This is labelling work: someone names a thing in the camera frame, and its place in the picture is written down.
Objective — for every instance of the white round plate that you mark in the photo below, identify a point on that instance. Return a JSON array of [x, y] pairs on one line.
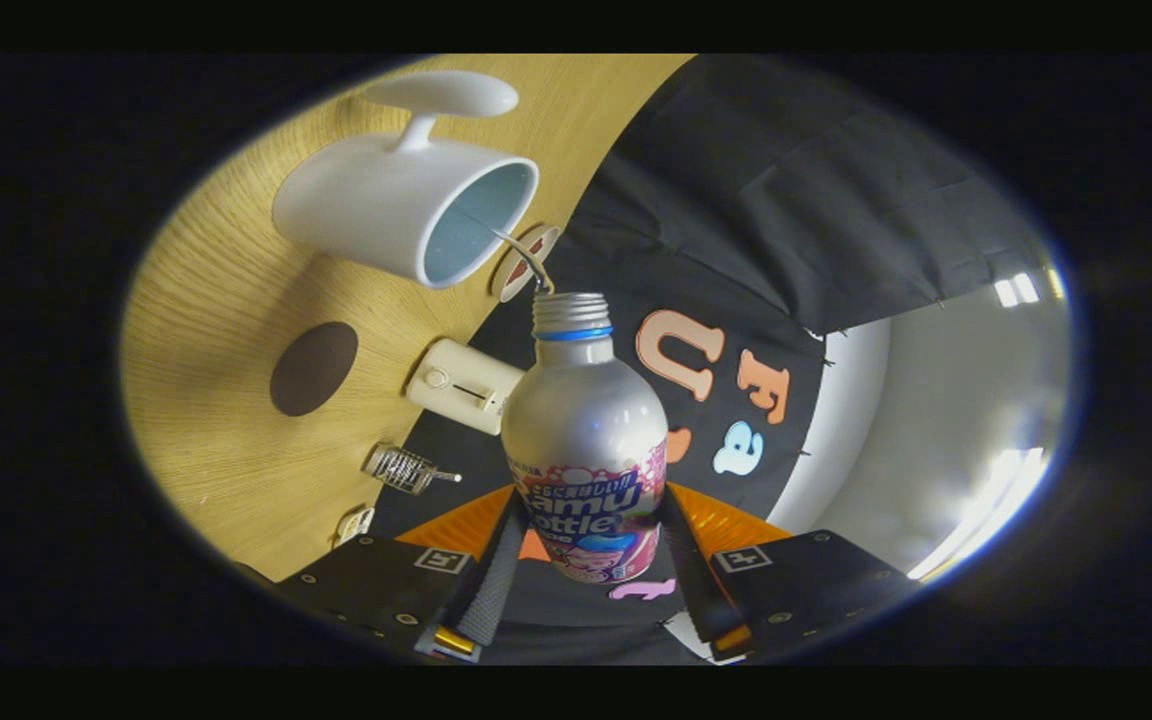
[[508, 275]]

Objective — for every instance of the white cup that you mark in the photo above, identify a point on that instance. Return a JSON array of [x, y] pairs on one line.
[[366, 200]]

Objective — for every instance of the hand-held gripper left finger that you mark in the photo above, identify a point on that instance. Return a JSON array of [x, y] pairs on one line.
[[496, 585]]

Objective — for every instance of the narrow ceiling light strip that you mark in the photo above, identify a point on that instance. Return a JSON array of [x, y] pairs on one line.
[[1016, 290]]

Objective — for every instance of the dark brown round coaster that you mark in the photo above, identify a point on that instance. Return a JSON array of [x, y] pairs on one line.
[[313, 368]]

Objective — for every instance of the wooden table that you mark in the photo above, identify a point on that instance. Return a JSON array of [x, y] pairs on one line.
[[206, 300]]

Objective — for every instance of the thin juice stream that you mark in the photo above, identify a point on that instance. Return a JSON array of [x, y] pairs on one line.
[[532, 260]]

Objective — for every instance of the white divided dish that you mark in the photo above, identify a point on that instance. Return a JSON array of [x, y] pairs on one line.
[[356, 525]]

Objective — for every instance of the white toaster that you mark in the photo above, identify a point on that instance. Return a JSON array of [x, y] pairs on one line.
[[461, 385]]

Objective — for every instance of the silver juice bottle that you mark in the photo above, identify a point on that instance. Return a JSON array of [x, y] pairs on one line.
[[586, 420]]

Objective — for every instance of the black backdrop cloth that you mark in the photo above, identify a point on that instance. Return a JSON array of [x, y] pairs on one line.
[[786, 150]]

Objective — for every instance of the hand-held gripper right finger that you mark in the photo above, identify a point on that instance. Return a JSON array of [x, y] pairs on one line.
[[691, 580]]

